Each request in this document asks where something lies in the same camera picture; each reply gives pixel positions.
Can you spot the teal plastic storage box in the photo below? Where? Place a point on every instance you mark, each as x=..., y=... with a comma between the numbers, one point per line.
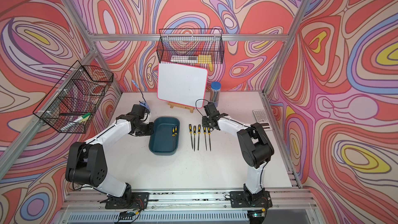
x=161, y=142

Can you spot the white board with pink frame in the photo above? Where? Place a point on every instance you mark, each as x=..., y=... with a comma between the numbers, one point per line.
x=182, y=84

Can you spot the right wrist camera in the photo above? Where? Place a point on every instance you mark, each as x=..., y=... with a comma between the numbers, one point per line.
x=211, y=110

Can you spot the white marker in back basket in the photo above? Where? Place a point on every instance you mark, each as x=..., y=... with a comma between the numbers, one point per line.
x=185, y=59

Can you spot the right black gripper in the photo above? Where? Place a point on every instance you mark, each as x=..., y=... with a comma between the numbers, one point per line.
x=204, y=124

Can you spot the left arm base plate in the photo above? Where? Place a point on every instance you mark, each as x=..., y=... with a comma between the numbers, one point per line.
x=134, y=200

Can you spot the file tool one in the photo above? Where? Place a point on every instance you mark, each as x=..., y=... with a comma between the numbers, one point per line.
x=190, y=130

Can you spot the file tool three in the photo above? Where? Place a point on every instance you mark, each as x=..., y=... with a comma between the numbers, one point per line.
x=199, y=133

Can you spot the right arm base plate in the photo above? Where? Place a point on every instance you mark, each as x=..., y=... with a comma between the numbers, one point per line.
x=244, y=199

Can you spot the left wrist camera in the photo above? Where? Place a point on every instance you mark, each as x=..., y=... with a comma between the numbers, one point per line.
x=138, y=111

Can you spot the wooden easel stand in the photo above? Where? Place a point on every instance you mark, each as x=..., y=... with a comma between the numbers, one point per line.
x=189, y=108

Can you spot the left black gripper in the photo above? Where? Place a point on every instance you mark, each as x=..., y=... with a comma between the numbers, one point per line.
x=150, y=130

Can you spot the pencil tube with blue lid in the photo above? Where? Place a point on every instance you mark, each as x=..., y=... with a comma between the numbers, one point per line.
x=215, y=89

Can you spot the black wire basket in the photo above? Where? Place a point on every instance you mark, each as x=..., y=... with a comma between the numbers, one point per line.
x=79, y=91
x=191, y=42

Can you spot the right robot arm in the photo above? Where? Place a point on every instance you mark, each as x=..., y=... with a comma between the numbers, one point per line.
x=255, y=146

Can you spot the back black wire basket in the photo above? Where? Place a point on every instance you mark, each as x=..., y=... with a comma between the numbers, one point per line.
x=191, y=42

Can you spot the green white marker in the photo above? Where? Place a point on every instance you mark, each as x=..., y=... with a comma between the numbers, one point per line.
x=80, y=119

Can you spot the white calculator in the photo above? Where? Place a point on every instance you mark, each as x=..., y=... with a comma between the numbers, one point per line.
x=262, y=118

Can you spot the file tool two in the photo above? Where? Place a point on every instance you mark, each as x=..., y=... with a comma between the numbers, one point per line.
x=194, y=137

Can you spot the file tool six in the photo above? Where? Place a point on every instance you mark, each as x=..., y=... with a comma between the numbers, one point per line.
x=174, y=138

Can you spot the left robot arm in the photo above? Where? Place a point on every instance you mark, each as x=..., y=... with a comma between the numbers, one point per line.
x=86, y=164

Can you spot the file tool five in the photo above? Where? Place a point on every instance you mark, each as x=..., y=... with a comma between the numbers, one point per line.
x=209, y=132

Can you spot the left black wire basket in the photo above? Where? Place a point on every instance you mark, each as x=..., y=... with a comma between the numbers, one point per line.
x=79, y=91

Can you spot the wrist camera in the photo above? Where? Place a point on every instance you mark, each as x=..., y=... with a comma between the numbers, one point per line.
x=211, y=110
x=138, y=111

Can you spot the file tool four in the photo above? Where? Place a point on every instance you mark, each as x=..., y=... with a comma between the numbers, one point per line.
x=205, y=132

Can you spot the yellow box in basket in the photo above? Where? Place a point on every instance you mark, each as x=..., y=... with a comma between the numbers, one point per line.
x=204, y=59

